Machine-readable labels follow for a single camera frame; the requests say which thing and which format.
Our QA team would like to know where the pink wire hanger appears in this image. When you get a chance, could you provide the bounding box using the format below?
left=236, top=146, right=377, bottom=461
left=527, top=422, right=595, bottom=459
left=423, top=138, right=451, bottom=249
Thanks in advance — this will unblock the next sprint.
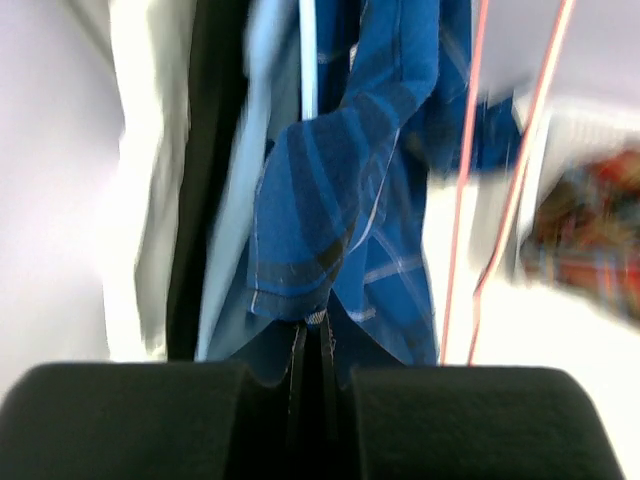
left=437, top=0, right=576, bottom=367

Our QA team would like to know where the black shirt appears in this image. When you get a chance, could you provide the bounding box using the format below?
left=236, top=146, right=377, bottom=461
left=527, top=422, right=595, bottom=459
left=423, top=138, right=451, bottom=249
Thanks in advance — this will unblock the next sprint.
left=166, top=0, right=250, bottom=361

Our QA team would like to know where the blue plaid shirt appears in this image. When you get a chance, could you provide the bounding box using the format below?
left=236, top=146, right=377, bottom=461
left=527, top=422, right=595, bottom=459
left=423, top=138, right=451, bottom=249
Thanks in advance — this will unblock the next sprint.
left=229, top=0, right=526, bottom=389

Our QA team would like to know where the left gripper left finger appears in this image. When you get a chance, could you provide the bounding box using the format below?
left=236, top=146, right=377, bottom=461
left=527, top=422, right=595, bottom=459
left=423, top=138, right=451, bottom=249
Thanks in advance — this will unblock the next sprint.
left=1, top=324, right=307, bottom=479

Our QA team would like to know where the light blue hanger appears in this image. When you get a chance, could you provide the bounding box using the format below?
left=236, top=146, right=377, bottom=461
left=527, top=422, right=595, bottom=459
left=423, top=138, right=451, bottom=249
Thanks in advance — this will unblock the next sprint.
left=298, top=0, right=318, bottom=121

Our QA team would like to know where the white shirt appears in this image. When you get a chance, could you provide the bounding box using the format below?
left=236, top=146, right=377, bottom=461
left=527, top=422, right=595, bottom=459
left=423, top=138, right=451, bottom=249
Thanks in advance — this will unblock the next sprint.
left=99, top=0, right=196, bottom=362

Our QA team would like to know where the white plastic basket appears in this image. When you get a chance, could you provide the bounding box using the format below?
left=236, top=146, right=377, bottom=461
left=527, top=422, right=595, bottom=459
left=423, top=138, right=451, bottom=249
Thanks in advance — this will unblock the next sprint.
left=509, top=107, right=640, bottom=281

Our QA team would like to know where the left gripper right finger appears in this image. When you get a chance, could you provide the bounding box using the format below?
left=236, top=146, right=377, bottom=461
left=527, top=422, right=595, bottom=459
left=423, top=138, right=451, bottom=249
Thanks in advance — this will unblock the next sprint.
left=320, top=322, right=622, bottom=479

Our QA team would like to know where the red brown plaid shirt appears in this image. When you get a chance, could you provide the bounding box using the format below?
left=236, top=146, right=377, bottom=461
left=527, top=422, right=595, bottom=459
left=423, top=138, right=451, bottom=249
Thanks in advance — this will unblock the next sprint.
left=520, top=150, right=639, bottom=323

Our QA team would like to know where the light blue shirt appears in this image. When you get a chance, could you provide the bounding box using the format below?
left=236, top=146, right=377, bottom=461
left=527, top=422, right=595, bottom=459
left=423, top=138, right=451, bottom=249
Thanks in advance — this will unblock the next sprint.
left=194, top=1, right=302, bottom=361

